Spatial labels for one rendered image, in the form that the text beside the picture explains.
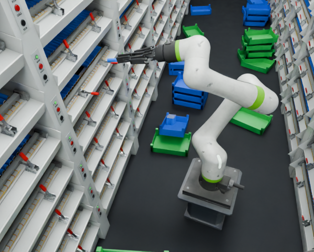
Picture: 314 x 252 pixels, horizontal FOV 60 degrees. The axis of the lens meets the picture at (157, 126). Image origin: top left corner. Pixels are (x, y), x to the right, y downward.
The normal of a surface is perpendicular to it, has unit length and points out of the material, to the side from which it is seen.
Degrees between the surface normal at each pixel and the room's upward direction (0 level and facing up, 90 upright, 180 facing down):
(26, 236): 19
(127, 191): 0
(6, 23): 90
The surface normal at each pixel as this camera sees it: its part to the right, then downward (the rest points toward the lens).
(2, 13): -0.22, 0.69
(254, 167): -0.06, -0.72
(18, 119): 0.26, -0.64
